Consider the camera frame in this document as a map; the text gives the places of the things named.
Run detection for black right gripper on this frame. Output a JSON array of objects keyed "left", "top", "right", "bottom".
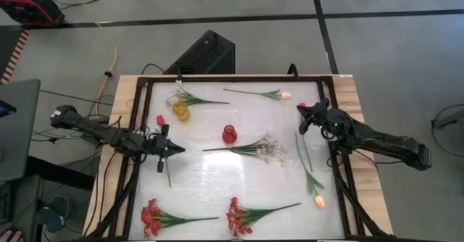
[{"left": 296, "top": 98, "right": 331, "bottom": 135}]

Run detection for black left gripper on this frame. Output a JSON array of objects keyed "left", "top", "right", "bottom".
[{"left": 146, "top": 123, "right": 186, "bottom": 174}]

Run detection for peach artificial tulip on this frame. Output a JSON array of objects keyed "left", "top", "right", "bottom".
[
  {"left": 294, "top": 132, "right": 326, "bottom": 209},
  {"left": 223, "top": 88, "right": 292, "bottom": 101}
]

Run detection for small white flower bunch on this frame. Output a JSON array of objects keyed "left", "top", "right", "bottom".
[{"left": 165, "top": 79, "right": 231, "bottom": 108}]

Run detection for large white flower bunch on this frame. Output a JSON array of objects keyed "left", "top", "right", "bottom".
[{"left": 202, "top": 133, "right": 289, "bottom": 165}]

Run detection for red artificial flower bunch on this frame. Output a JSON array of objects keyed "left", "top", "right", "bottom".
[
  {"left": 225, "top": 196, "right": 302, "bottom": 238},
  {"left": 140, "top": 197, "right": 220, "bottom": 240}
]

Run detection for yellow glass vase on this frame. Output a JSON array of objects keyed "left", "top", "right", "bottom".
[{"left": 172, "top": 99, "right": 191, "bottom": 122}]

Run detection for red glass vase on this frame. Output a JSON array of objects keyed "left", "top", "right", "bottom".
[{"left": 221, "top": 124, "right": 239, "bottom": 145}]

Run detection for black computer tower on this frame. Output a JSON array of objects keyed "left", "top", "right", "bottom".
[{"left": 162, "top": 29, "right": 236, "bottom": 75}]

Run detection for dark headphones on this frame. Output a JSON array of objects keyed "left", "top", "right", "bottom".
[{"left": 35, "top": 196, "right": 72, "bottom": 233}]

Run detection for grey desk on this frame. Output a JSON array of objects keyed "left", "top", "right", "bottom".
[{"left": 0, "top": 78, "right": 41, "bottom": 183}]

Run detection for blue screen device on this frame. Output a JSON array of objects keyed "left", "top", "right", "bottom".
[{"left": 0, "top": 100, "right": 17, "bottom": 118}]

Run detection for black keyboard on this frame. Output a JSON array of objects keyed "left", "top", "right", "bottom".
[{"left": 0, "top": 187, "right": 12, "bottom": 225}]

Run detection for black orange striped mat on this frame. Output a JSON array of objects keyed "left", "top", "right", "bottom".
[{"left": 0, "top": 30, "right": 30, "bottom": 85}]

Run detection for person's hand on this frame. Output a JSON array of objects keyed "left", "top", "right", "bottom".
[{"left": 0, "top": 229, "right": 23, "bottom": 242}]

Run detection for red and black toolbox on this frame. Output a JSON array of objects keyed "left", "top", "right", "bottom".
[{"left": 0, "top": 0, "right": 66, "bottom": 28}]

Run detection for black metal table frame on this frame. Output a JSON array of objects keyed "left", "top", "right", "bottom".
[{"left": 82, "top": 74, "right": 396, "bottom": 242}]

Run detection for yellow power cable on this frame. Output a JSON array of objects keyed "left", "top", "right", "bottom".
[{"left": 64, "top": 0, "right": 119, "bottom": 116}]

